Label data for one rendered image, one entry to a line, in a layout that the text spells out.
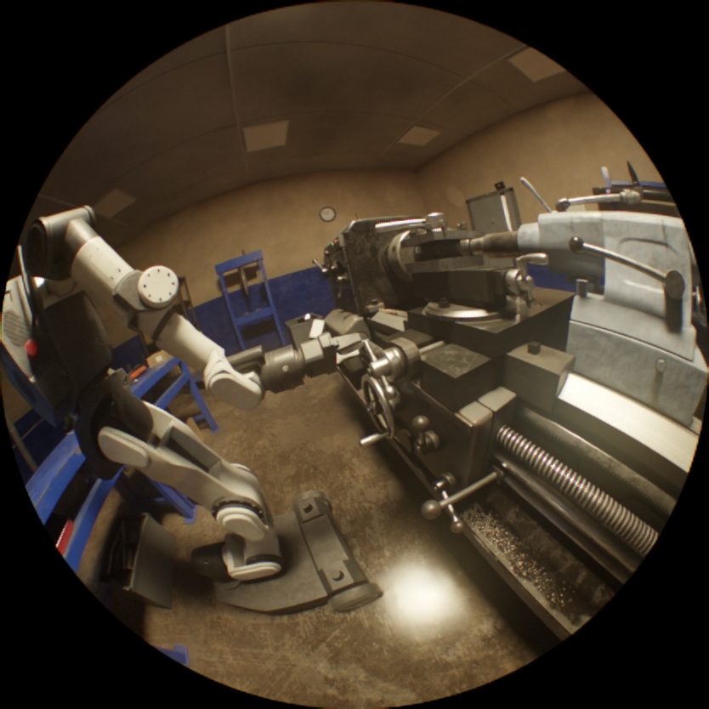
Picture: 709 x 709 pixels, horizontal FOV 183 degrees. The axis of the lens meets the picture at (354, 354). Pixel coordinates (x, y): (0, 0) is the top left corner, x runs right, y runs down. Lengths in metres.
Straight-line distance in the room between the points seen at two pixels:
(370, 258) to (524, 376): 0.91
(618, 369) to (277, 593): 1.18
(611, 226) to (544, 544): 0.75
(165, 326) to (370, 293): 0.94
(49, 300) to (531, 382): 0.93
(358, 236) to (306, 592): 1.54
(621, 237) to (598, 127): 3.52
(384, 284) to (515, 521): 1.14
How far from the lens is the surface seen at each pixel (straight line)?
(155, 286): 0.42
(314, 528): 1.03
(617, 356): 0.50
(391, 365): 0.45
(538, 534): 0.77
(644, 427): 0.47
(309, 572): 1.00
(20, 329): 0.59
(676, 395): 0.53
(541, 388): 0.45
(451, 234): 0.59
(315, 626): 1.14
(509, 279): 0.48
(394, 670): 1.11
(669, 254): 0.54
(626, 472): 0.50
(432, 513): 0.44
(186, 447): 0.65
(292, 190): 4.81
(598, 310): 0.51
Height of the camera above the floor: 1.07
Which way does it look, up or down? 21 degrees down
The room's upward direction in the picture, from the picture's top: 14 degrees counter-clockwise
